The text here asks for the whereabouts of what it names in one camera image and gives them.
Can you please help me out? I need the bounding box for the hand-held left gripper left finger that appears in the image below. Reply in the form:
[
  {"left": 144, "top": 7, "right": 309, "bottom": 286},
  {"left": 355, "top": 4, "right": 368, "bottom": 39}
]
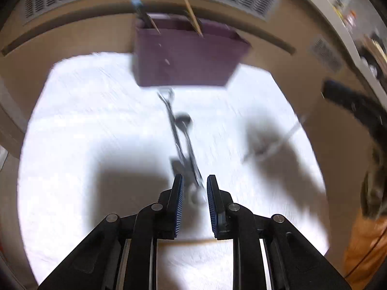
[{"left": 38, "top": 174, "right": 185, "bottom": 290}]

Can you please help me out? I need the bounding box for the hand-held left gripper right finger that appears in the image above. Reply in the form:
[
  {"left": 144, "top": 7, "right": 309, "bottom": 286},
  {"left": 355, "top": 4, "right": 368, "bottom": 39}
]
[{"left": 206, "top": 174, "right": 351, "bottom": 290}]

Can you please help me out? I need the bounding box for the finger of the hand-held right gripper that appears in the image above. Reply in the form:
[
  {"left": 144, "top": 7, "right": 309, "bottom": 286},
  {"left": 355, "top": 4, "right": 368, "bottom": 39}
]
[{"left": 321, "top": 79, "right": 368, "bottom": 118}]

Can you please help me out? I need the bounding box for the metal fork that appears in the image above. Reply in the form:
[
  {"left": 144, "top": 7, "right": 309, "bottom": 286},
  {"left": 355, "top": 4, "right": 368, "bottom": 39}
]
[{"left": 243, "top": 115, "right": 307, "bottom": 162}]

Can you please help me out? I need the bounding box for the thin metal utensil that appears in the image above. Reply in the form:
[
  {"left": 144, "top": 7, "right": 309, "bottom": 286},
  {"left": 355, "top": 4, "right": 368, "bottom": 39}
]
[{"left": 157, "top": 87, "right": 188, "bottom": 173}]

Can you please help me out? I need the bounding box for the small round metal ladle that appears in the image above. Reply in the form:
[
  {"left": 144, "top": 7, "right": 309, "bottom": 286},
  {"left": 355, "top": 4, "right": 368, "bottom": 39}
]
[{"left": 175, "top": 113, "right": 204, "bottom": 188}]

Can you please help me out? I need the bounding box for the purple plastic utensil container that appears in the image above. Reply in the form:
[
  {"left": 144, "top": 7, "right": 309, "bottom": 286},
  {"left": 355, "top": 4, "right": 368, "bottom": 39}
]
[{"left": 131, "top": 14, "right": 251, "bottom": 88}]

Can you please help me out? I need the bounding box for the wooden chopstick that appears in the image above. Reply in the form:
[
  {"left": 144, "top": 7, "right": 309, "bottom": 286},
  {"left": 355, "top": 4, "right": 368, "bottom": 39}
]
[{"left": 176, "top": 0, "right": 203, "bottom": 36}]

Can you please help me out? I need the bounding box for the small grey vent grille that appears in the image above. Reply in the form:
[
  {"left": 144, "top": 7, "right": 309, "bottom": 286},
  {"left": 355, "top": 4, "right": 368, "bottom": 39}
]
[{"left": 308, "top": 35, "right": 343, "bottom": 73}]

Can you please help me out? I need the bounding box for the white ledge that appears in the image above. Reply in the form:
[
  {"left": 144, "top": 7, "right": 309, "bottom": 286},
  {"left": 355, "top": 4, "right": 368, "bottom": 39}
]
[{"left": 281, "top": 0, "right": 387, "bottom": 103}]

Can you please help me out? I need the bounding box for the orange cloth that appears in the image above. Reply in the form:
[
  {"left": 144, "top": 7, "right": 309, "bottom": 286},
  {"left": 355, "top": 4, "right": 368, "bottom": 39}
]
[{"left": 343, "top": 210, "right": 387, "bottom": 283}]

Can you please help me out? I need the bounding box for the white table cloth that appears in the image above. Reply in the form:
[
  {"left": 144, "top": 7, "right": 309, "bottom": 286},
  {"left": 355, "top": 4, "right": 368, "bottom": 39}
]
[{"left": 16, "top": 51, "right": 330, "bottom": 290}]

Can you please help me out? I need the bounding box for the beige heater cabinet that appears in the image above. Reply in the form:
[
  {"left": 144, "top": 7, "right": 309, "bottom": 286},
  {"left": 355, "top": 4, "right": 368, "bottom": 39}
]
[{"left": 0, "top": 0, "right": 387, "bottom": 164}]

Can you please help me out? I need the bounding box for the blue-handled utensil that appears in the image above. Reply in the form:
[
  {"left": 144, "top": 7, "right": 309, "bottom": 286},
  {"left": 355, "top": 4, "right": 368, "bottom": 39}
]
[{"left": 131, "top": 0, "right": 153, "bottom": 28}]

